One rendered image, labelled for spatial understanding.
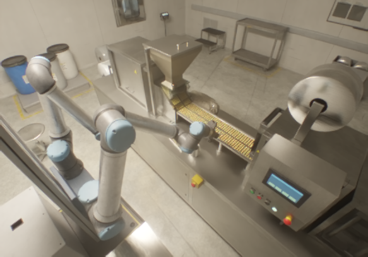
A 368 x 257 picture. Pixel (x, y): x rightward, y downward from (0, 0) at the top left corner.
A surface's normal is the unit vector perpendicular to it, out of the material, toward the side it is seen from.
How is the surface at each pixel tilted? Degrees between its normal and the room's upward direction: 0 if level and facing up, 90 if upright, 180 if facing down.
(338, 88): 90
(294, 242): 0
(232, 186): 0
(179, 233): 0
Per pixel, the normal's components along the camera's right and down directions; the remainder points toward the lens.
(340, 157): 0.00, -0.74
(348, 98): -0.72, 0.47
